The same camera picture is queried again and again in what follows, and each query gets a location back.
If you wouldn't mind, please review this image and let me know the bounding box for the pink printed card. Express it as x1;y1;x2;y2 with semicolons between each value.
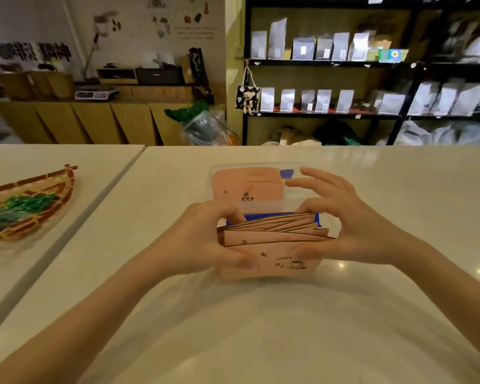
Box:
212;167;285;205

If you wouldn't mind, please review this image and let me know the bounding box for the row of tall white pouches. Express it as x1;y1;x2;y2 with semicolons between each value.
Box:
250;17;389;62

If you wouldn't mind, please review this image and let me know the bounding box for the black green hanging bag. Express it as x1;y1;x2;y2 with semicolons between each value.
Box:
188;47;215;105

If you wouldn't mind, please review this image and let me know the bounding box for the colourful flower print box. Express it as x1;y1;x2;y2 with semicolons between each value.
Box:
378;49;409;63

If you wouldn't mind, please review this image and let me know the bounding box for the illustrated wall poster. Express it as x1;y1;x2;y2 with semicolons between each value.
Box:
146;0;217;41

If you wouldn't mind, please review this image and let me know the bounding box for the black printer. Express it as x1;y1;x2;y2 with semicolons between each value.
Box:
135;65;184;86

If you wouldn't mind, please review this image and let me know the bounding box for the person's left forearm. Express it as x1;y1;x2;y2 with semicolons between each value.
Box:
0;246;173;384

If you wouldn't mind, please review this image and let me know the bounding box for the row of brown paper bags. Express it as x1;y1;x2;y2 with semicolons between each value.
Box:
0;70;76;101

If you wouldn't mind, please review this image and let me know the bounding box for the white plastic bags pile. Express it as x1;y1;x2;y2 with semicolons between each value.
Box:
393;119;480;147

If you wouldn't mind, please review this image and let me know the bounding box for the person's right hand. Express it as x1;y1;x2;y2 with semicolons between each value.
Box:
284;167;405;268

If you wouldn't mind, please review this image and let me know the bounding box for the woven bamboo basket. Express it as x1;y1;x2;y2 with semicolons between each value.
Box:
0;164;79;243

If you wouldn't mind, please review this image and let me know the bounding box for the dark green bag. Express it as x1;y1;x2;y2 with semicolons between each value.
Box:
313;119;363;147

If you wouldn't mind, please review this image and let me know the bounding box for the wooden counter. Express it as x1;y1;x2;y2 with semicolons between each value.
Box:
0;82;227;147

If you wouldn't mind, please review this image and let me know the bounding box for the pile of green wrapped candies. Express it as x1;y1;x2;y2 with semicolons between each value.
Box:
0;193;59;235

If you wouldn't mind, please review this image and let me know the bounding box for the clear plastic bag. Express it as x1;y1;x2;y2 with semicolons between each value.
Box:
179;109;230;147

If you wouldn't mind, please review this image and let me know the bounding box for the white plush bear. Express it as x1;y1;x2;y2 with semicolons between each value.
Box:
242;90;257;115

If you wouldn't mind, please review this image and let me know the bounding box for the person's left hand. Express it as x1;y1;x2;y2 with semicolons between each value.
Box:
152;200;261;277

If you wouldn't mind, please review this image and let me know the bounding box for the group of large white pouches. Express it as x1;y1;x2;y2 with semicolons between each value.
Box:
407;79;480;117

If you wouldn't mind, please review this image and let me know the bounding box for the black spotted hanging bag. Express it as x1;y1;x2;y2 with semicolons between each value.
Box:
235;85;262;113

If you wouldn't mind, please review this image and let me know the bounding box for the black metal shelf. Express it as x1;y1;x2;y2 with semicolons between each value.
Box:
242;0;480;147

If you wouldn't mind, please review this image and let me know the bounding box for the person's right forearm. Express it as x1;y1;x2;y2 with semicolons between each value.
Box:
392;231;480;369

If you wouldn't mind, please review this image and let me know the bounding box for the white digital scale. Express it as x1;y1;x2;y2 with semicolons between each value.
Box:
74;89;120;101

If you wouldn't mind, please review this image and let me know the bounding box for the desk lamp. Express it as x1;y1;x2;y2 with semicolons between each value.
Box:
82;31;101;83

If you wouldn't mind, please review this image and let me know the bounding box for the row of short white pouches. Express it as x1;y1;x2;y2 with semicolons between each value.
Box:
259;88;406;115

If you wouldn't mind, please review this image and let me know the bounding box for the green plastic bag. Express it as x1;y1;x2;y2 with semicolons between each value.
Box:
163;101;210;124

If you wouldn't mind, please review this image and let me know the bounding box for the wooden open box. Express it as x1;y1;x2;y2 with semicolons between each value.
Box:
96;67;139;85

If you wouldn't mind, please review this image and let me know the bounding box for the blue box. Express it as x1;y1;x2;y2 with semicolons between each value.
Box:
226;212;322;229

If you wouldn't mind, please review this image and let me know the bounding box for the stack of pink coffee packets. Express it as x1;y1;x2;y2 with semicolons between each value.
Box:
217;212;337;281

